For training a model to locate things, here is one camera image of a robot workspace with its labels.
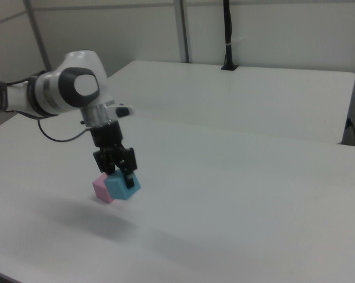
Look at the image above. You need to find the blue foam cube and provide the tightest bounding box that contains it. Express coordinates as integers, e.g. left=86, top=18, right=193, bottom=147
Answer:
left=103, top=170, right=142, bottom=202

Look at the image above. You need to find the white table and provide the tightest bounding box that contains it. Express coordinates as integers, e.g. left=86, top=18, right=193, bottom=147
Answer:
left=106, top=60, right=355, bottom=146

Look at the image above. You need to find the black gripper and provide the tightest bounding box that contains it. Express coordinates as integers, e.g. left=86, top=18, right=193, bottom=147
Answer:
left=90, top=121, right=138, bottom=190

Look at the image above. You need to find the pink foam cube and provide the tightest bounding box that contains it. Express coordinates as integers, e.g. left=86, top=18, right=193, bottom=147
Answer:
left=91, top=173, right=117, bottom=205

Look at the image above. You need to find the black wall cable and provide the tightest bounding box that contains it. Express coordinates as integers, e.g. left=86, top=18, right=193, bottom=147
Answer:
left=346, top=117, right=355, bottom=147

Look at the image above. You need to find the black camera pole with base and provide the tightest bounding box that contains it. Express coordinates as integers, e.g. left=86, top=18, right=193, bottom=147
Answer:
left=221, top=0, right=239, bottom=71

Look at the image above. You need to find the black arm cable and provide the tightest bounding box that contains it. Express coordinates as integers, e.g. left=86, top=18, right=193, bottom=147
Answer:
left=37, top=117, right=93, bottom=143

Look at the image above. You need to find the grey partition frame post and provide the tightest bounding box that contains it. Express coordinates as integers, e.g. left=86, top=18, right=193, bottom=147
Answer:
left=173, top=0, right=193, bottom=64
left=22, top=0, right=53, bottom=72

